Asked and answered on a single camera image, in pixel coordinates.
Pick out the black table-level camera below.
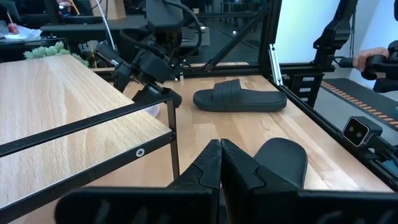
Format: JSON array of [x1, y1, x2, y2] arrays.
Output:
[[341, 116, 384, 147]]

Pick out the black mat orange stripes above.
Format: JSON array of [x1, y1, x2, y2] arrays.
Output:
[[320, 77, 398, 131]]

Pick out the wooden shelf black metal frame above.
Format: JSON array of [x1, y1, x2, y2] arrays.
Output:
[[0, 54, 181, 224]]

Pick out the white cable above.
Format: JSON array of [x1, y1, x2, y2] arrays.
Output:
[[95, 0, 116, 50]]

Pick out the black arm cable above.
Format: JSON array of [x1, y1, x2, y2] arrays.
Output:
[[161, 0, 203, 62]]

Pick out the black background desk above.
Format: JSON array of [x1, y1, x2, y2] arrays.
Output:
[[40, 15, 149, 43]]

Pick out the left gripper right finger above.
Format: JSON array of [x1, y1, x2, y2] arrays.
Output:
[[221, 139, 398, 224]]

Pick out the black box white labels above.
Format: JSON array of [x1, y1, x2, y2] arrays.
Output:
[[288, 73, 325, 108]]

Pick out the person's hand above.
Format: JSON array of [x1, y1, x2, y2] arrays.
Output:
[[353, 46, 390, 73]]

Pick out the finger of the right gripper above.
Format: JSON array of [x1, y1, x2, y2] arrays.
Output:
[[114, 63, 133, 93], [133, 86, 183, 108]]

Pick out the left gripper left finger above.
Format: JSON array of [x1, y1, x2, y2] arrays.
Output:
[[54, 139, 222, 224]]

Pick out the pale green bushy plant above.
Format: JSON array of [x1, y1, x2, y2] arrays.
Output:
[[23, 41, 90, 68]]

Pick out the black camera cable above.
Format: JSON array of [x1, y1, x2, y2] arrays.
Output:
[[368, 135, 398, 166]]

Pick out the black rubber slide sandal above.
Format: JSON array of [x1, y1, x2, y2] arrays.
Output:
[[253, 138, 308, 189], [192, 78, 288, 113]]

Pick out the silver aluminium bracket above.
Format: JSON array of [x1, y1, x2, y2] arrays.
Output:
[[269, 43, 284, 86]]

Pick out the black aluminium rig frame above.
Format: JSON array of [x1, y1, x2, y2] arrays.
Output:
[[93, 0, 398, 192]]

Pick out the red cup with straw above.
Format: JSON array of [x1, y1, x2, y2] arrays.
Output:
[[6, 11, 21, 35]]

